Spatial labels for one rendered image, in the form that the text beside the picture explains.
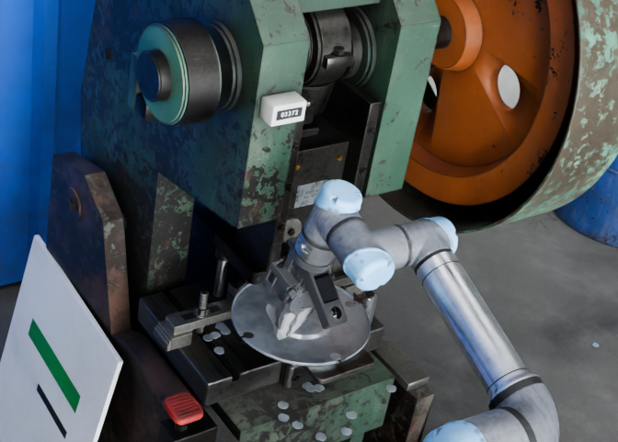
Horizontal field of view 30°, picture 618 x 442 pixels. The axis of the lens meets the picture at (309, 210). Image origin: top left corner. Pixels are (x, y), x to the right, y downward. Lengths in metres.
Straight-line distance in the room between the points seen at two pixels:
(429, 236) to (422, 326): 1.77
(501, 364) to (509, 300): 2.09
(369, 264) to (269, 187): 0.31
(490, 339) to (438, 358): 1.74
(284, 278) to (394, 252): 0.24
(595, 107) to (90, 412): 1.29
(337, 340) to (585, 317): 1.78
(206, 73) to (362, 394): 0.85
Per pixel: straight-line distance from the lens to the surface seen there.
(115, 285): 2.55
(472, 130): 2.40
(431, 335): 3.71
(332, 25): 2.10
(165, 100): 2.01
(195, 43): 1.97
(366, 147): 2.22
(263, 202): 2.12
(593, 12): 2.08
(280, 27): 1.97
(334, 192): 1.95
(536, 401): 1.84
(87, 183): 2.52
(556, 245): 4.33
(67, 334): 2.73
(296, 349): 2.31
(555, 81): 2.17
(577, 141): 2.14
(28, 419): 2.95
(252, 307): 2.39
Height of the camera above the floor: 2.25
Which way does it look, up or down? 33 degrees down
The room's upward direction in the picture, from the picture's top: 10 degrees clockwise
